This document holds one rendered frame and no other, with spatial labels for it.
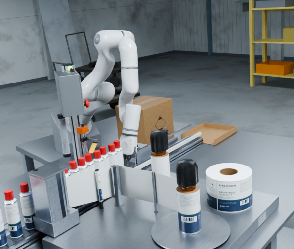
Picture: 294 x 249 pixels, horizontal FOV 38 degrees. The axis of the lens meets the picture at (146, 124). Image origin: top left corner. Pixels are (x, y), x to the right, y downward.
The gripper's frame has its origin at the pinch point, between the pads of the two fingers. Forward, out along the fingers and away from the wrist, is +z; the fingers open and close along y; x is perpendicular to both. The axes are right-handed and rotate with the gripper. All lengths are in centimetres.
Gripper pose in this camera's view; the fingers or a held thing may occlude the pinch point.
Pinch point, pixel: (125, 163)
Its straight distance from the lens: 228.9
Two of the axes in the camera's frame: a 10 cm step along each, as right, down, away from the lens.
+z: -1.3, 9.9, 0.2
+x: 6.1, 0.6, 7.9
